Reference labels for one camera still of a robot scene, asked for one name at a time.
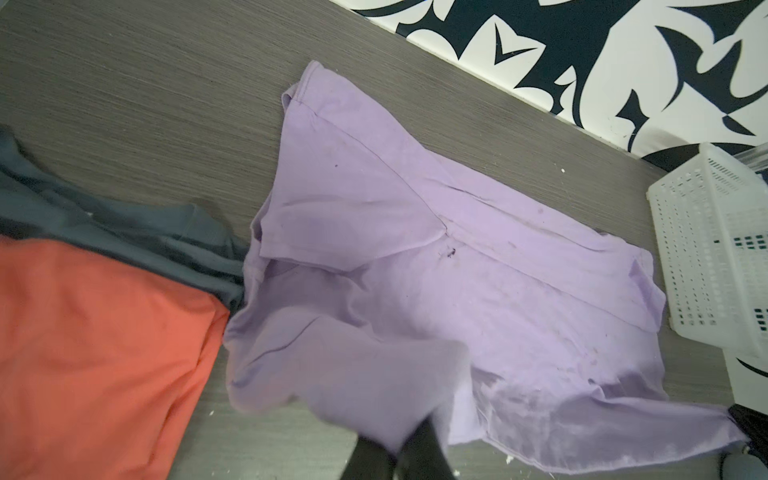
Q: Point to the purple t-shirt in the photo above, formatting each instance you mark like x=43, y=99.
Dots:
x=387, y=285

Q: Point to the blue round alarm clock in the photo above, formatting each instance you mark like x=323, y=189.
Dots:
x=742, y=466

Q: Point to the grey folded t-shirt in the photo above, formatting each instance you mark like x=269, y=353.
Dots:
x=181, y=242

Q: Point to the red folded t-shirt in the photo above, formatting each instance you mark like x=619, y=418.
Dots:
x=102, y=363

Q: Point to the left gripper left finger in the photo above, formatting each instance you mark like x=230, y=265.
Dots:
x=369, y=461

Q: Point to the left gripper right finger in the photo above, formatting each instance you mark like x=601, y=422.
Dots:
x=422, y=457

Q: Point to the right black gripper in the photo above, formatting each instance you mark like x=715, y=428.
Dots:
x=752, y=423

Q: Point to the white plastic basket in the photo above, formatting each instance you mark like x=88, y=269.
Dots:
x=710, y=220

